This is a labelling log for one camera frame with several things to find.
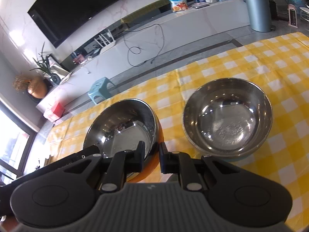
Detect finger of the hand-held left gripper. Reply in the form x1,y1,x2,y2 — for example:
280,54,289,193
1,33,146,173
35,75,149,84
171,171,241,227
29,145,100,178

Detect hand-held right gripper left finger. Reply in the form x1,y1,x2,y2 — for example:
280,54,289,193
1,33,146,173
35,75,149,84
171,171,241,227
63,141,146,194

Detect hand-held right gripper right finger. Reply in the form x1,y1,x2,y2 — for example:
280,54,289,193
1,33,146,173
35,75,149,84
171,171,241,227
159,142,233,192

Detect orange steel bowl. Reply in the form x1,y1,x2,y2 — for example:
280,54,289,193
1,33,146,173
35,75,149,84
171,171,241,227
82,99,160,183

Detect blue steel bowl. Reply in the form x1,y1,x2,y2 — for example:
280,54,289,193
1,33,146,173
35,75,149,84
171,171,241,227
182,78,273,161

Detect pink storage box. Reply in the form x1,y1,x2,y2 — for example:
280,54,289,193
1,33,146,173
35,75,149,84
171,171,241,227
43,101,66,123

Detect glass sliding door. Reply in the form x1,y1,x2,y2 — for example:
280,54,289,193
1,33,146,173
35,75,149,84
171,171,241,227
0,99,39,182

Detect light blue plastic stool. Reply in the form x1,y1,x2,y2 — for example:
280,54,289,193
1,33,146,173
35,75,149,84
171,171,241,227
88,77,115,104

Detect gold vase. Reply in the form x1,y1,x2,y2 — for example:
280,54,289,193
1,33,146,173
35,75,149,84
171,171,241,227
27,76,48,99

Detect portrait picture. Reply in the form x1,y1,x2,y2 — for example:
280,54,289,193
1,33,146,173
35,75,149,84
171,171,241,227
49,54,70,80

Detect dried flowers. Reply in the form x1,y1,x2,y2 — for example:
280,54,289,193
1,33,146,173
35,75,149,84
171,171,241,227
13,74,32,93

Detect plant in blue vase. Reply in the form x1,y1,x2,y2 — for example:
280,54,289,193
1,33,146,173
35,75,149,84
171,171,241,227
30,42,61,86

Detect pink photo card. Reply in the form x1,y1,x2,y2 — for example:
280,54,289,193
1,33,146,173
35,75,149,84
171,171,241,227
72,54,86,65

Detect white router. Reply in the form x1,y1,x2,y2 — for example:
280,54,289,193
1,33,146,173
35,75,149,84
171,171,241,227
94,29,117,54

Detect white marble television cabinet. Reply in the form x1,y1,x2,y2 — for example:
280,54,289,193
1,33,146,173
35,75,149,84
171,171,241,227
36,0,252,120

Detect yellow checked tablecloth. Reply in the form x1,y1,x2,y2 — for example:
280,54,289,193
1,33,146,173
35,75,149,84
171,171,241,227
47,31,309,232

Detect flat white scale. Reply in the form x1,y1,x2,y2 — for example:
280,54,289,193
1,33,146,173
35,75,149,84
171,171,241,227
193,1,211,10

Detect blue snack bag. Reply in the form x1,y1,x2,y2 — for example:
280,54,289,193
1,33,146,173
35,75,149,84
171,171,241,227
165,0,188,13

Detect grey blue trash bin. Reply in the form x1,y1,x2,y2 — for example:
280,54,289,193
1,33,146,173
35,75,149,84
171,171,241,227
243,0,272,32

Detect pink heater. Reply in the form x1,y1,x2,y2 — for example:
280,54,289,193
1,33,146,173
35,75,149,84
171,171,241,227
287,4,300,28

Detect white round stool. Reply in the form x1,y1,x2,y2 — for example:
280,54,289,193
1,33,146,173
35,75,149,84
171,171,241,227
299,3,309,20

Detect black cable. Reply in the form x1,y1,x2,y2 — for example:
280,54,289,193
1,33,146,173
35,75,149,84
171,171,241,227
123,24,166,67

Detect wall television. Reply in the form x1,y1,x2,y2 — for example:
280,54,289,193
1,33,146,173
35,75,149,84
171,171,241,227
27,0,143,49

